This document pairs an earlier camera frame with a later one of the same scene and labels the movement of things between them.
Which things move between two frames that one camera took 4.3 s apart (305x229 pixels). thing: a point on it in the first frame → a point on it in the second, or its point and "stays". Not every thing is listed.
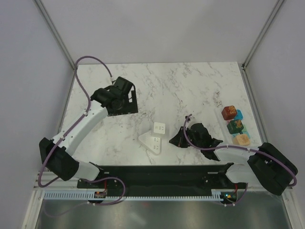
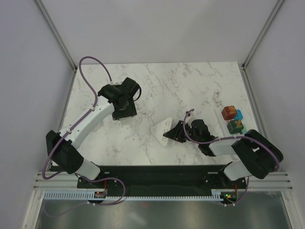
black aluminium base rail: [194, 177] stays
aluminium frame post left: [55, 32] stays
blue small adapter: [239, 115] stays
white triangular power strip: [154, 143] → [160, 129]
